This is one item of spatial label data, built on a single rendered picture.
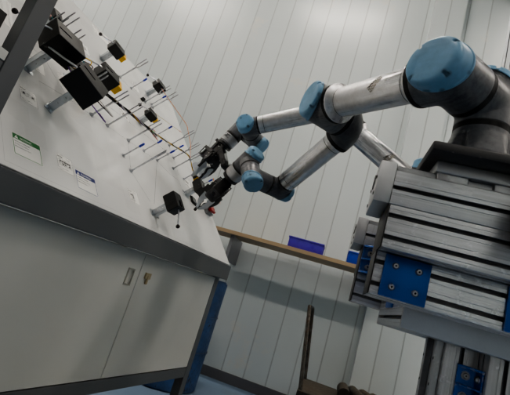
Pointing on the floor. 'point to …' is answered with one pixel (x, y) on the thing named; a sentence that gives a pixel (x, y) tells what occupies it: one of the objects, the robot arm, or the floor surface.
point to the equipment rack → (16, 51)
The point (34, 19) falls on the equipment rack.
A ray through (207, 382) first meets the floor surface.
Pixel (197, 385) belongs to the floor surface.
